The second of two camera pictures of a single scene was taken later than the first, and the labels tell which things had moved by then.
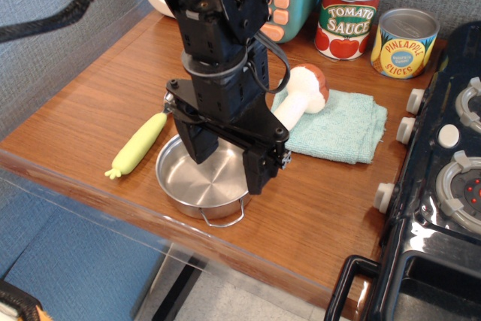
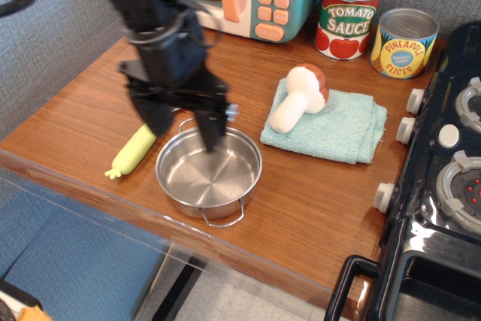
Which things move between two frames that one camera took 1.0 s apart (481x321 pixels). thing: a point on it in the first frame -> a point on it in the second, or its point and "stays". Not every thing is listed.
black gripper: x=230 y=77 -> x=171 y=72
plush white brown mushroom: x=308 y=92 stays
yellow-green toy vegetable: x=144 y=137 stays
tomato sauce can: x=347 y=14 stays
